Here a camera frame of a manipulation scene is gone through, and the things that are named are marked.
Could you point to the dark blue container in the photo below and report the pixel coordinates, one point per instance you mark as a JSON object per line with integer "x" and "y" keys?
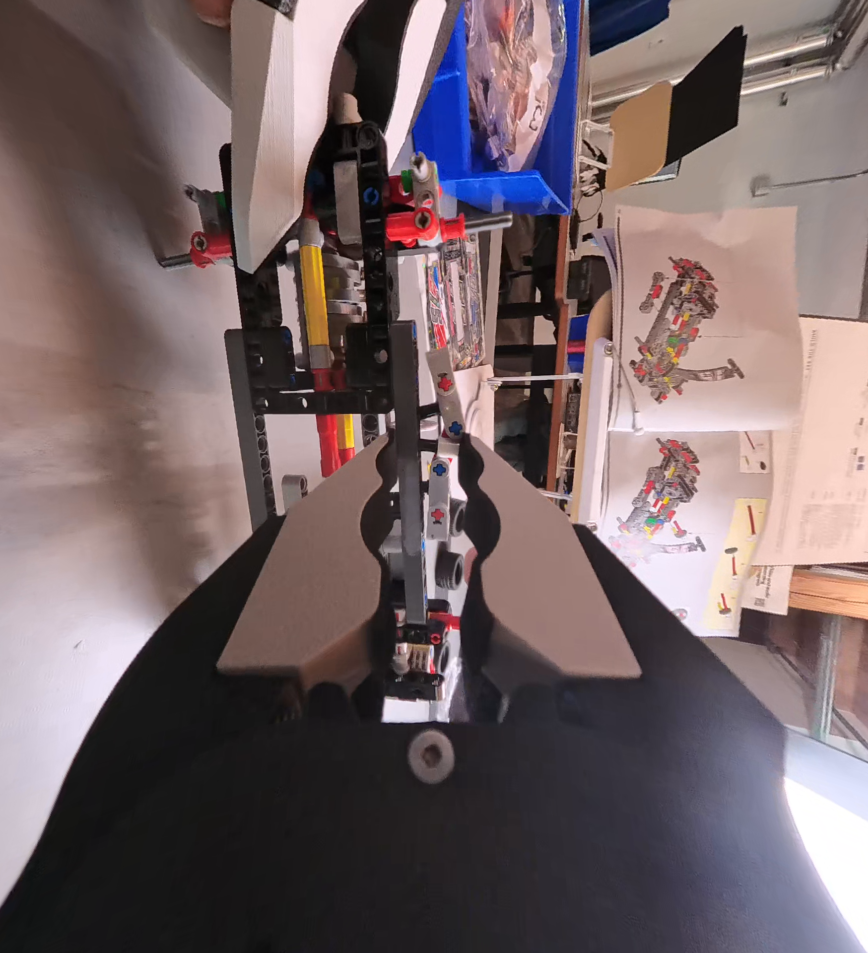
{"x": 627, "y": 22}

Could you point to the lego car chassis assembly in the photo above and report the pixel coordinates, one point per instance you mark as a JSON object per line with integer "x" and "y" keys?
{"x": 376, "y": 283}

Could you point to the tan and black panel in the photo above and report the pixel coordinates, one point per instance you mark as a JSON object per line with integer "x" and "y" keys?
{"x": 702, "y": 97}

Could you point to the small white paper note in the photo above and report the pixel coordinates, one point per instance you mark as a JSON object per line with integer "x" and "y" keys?
{"x": 765, "y": 588}

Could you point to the lego instruction booklet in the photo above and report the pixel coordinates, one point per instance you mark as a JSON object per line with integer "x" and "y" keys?
{"x": 739, "y": 298}

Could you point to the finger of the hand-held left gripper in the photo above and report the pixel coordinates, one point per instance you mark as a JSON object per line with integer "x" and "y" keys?
{"x": 426, "y": 59}
{"x": 285, "y": 112}

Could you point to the colourful sticker sheet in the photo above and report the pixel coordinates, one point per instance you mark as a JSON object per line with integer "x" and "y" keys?
{"x": 457, "y": 305}

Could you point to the studio light panel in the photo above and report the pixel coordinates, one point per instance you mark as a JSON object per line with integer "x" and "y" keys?
{"x": 865, "y": 878}

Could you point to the metal ceiling pipe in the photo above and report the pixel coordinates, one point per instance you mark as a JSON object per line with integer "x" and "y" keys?
{"x": 783, "y": 80}
{"x": 783, "y": 50}

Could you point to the wooden beam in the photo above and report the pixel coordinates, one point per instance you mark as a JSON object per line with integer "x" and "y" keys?
{"x": 850, "y": 595}

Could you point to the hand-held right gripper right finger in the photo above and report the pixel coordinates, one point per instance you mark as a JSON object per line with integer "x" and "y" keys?
{"x": 553, "y": 595}

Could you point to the printed white paper sheet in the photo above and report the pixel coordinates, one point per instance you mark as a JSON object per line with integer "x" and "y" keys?
{"x": 850, "y": 447}

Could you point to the plastic bag of lego parts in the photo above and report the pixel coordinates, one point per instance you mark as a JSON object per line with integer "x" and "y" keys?
{"x": 515, "y": 74}

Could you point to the blue plastic bin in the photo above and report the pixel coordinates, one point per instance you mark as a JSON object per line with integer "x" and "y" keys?
{"x": 508, "y": 190}

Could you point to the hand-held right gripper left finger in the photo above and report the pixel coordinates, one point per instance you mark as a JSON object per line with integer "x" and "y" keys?
{"x": 307, "y": 588}

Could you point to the person's left hand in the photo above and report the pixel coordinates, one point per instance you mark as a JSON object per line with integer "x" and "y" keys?
{"x": 212, "y": 10}

